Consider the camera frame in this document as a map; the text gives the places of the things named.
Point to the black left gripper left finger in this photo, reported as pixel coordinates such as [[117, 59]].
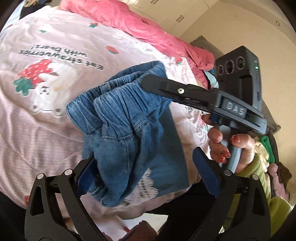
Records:
[[44, 220]]

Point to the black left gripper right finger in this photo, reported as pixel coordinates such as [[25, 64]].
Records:
[[178, 92]]

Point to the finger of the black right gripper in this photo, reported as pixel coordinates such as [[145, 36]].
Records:
[[252, 219]]

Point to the blue denim pants lace hem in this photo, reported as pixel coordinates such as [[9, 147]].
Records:
[[132, 136]]

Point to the right hand red nails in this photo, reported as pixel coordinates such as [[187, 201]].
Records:
[[249, 162]]

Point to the grey upholstered headboard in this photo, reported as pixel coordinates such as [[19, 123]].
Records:
[[201, 42]]

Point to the pink red blanket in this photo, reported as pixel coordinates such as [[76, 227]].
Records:
[[117, 14]]

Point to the pile of colourful clothes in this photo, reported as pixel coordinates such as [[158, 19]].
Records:
[[277, 175]]

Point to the white wardrobe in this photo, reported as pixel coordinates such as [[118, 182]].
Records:
[[174, 16]]

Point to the pink strawberry bear quilt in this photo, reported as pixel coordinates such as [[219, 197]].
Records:
[[50, 57]]

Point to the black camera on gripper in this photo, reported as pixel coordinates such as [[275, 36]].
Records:
[[238, 73]]

